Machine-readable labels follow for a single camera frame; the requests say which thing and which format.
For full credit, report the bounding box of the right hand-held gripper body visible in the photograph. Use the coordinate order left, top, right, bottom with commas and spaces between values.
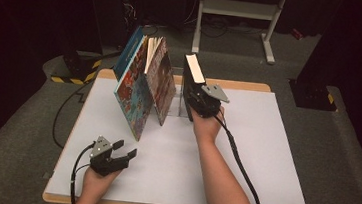
187, 81, 232, 122

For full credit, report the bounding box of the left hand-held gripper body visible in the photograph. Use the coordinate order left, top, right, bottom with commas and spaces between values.
87, 135, 131, 179

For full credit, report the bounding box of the black hardcover book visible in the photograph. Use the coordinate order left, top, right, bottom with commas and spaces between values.
177, 52, 210, 124

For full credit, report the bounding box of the clear acrylic book rack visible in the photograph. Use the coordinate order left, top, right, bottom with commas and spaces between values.
167, 66, 196, 119

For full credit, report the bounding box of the purple cover book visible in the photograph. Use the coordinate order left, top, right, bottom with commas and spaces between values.
139, 35, 183, 128

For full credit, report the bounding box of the thin colourful picture book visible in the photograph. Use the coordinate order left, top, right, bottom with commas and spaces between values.
108, 32, 161, 143

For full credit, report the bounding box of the person's right hand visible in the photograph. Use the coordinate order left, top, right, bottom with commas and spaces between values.
187, 102, 227, 146

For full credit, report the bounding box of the person's left hand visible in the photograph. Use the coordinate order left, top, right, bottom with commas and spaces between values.
79, 166, 122, 201

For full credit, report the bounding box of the black stand base yellow stripe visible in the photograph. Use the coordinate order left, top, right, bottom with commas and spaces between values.
286, 78, 341, 113
49, 48, 104, 88

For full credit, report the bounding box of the white metal stand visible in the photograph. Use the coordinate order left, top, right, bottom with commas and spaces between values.
190, 0, 289, 66

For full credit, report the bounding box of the small red object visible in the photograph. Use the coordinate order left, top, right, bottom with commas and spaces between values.
289, 27, 306, 41

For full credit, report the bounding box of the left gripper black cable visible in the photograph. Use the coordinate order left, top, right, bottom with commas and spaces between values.
68, 139, 97, 204

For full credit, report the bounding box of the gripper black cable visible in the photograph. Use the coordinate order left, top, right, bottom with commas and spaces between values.
68, 139, 97, 204
205, 112, 277, 204

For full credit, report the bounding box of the black floor cable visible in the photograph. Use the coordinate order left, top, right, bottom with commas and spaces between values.
50, 45, 122, 153

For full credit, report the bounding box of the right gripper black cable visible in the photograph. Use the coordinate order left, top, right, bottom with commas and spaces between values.
205, 112, 277, 204

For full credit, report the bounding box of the dark equipment rack with wires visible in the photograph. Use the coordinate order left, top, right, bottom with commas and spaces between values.
115, 0, 147, 29

